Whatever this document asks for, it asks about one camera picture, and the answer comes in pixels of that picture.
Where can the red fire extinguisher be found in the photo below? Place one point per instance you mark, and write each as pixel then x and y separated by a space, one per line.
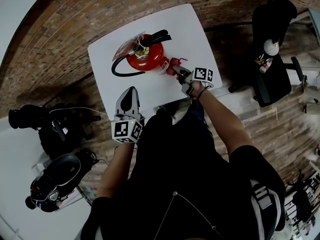
pixel 147 55

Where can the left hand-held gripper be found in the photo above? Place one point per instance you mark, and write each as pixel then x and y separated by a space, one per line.
pixel 126 130

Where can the black bag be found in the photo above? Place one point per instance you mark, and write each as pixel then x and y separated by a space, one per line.
pixel 62 131

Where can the red cloth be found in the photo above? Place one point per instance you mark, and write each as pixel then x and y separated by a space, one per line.
pixel 172 65

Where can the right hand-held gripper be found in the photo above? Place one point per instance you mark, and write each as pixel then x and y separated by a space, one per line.
pixel 200 75

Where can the small clear bottle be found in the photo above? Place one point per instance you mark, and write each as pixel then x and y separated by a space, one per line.
pixel 265 66

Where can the person's black shirt torso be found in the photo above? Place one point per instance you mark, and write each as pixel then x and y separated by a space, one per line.
pixel 185 174

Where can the person's left forearm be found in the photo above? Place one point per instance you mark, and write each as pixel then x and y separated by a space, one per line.
pixel 117 169

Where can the black office chair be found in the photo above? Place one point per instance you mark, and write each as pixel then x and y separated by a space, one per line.
pixel 272 84

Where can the person's right forearm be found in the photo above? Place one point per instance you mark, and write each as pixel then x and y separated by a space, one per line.
pixel 222 119

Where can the black helmet with goggles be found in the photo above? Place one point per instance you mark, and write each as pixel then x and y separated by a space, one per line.
pixel 56 176

